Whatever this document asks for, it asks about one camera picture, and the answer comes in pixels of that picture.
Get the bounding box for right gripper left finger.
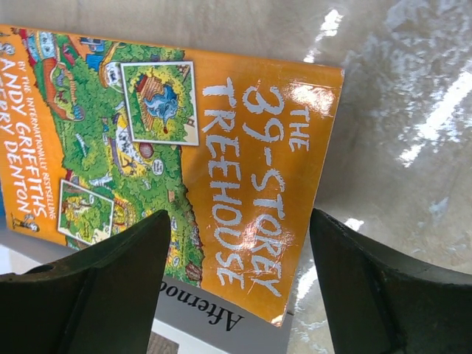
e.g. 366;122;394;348
1;210;170;353

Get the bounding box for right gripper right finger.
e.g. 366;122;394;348
310;209;471;353

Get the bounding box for white coffee cover book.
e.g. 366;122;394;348
0;217;296;354

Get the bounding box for orange treehouse book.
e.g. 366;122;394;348
1;24;344;326

